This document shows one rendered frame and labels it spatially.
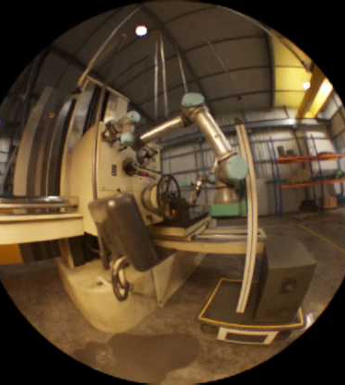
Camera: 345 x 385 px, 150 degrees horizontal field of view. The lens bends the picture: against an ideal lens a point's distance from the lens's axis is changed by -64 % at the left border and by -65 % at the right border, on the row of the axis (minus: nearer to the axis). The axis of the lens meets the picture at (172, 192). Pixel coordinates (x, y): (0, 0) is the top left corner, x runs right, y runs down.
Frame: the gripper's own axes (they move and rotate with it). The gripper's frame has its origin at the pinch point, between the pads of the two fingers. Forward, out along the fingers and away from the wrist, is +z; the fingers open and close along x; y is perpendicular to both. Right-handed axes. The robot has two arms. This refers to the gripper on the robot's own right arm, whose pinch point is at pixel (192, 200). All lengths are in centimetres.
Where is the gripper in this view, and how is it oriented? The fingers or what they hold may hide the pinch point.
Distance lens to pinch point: 135.5
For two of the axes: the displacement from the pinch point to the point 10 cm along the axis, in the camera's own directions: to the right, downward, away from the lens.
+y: 8.2, 3.2, -4.8
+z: -3.5, 9.4, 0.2
